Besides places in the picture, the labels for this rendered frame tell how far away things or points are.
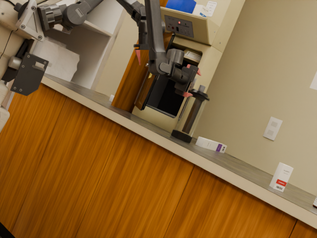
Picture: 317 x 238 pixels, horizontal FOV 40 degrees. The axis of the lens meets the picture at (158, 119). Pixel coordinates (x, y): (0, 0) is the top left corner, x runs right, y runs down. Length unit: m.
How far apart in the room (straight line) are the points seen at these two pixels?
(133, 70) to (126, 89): 0.11
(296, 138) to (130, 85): 0.90
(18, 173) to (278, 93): 1.48
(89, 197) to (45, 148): 0.44
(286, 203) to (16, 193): 1.53
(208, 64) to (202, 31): 0.16
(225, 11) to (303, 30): 0.49
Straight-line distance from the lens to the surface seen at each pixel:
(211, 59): 2.20
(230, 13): 2.25
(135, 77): 2.38
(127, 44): 3.18
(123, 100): 2.37
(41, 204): 2.36
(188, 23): 2.20
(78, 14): 1.67
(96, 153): 2.10
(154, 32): 1.82
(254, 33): 2.61
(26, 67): 1.78
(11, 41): 1.80
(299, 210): 1.51
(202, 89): 2.04
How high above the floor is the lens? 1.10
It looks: 3 degrees down
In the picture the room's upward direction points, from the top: 23 degrees clockwise
